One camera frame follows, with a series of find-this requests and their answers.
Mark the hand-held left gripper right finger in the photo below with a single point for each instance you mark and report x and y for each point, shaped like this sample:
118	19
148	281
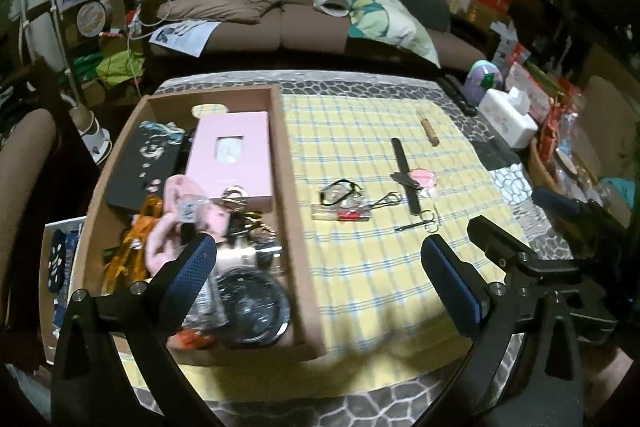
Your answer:
452	287

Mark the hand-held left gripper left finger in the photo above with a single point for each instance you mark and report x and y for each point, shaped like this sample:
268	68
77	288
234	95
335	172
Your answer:
192	272

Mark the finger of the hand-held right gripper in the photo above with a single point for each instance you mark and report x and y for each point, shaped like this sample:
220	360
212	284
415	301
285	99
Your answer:
495	242
555	203

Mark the pink cake topper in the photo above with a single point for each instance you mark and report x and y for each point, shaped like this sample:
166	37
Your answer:
424	179

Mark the brown cardboard box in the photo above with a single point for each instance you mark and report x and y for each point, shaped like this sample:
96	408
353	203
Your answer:
295	257

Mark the black nail file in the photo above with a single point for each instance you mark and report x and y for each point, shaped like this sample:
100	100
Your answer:
407	172

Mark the wooden stick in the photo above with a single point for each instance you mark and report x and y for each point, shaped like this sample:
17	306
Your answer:
429	129

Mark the grey pebble-pattern desktop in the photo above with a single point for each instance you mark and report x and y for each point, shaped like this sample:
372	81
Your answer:
350	79

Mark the person's right hand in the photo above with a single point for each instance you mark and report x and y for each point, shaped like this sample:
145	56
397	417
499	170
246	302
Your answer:
607	374

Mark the wicker basket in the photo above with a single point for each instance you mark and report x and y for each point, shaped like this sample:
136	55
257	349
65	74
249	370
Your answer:
550	172

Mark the orange transparent hair clip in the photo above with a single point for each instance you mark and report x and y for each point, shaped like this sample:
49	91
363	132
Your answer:
130	252

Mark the small metal scissors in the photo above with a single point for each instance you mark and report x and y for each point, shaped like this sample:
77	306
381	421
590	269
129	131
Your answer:
425	219

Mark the yellow plaid cloth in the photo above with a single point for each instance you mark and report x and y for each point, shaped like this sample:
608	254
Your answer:
360	272

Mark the white tissue box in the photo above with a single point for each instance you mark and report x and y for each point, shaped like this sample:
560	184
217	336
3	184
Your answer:
505	117

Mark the brown chair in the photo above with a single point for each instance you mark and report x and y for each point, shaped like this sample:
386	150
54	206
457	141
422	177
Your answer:
607	117
25	187

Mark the pink box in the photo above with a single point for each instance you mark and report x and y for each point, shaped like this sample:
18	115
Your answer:
235	172

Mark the black printed notebook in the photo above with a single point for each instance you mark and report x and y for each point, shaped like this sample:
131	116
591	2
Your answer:
140	172

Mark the floor box of socks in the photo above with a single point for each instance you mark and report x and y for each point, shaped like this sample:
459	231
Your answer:
60	267

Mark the purple round case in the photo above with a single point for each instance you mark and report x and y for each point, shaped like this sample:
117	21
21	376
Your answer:
482	79

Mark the black remote control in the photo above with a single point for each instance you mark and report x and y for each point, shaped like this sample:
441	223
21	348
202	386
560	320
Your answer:
457	97

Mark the yellow striped nail buffer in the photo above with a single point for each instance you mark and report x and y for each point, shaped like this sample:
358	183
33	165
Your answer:
210	111

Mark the white fan base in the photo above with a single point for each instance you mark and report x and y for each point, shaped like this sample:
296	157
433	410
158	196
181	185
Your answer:
92	134

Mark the green bag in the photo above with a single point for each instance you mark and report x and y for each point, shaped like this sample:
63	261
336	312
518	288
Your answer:
117	69

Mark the dark green cushion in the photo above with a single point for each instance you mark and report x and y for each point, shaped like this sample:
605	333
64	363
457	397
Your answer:
425	7

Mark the printed paper sheet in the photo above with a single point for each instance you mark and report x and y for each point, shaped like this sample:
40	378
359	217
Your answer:
185	36

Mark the floral pillow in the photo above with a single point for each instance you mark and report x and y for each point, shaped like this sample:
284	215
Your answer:
385	22

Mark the brown pillow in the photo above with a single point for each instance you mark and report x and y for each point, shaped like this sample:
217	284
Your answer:
220	2

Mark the round biscuit tin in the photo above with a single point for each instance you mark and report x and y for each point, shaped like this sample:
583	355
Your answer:
92	18

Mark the white visor cap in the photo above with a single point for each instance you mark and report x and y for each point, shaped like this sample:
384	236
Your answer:
330	4

